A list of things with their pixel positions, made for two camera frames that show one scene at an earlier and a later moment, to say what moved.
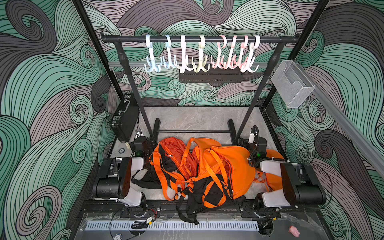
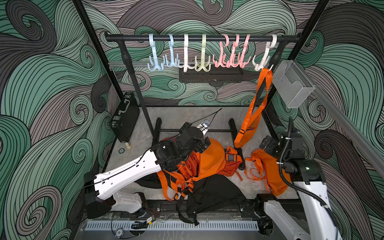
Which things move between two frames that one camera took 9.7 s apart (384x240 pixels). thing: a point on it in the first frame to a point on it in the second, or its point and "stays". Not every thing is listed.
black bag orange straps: [203, 194] stays
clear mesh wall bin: [291, 83] stays
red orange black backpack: [172, 166] stays
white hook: [251, 59] to [265, 57]
